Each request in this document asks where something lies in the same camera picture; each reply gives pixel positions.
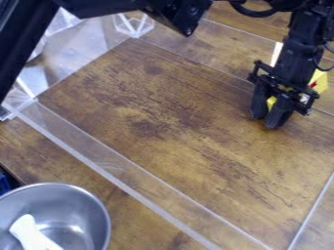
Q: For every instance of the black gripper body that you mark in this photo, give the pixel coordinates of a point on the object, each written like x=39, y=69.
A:
x=288, y=75

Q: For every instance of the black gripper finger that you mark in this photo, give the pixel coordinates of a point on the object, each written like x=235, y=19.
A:
x=280, y=107
x=258, y=107

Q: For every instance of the yellow butter box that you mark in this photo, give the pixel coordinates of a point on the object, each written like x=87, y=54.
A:
x=316, y=84

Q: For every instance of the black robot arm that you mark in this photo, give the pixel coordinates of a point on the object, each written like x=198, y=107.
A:
x=24, y=20

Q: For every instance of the steel bowl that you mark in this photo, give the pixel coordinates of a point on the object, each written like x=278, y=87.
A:
x=69, y=215

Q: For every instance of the blue object at edge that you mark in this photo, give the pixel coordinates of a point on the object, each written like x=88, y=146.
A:
x=4, y=184

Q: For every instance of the clear acrylic enclosure wall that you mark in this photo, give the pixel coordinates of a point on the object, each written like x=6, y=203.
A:
x=137, y=113

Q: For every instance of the white handle in bowl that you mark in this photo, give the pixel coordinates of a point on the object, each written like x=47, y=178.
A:
x=32, y=239

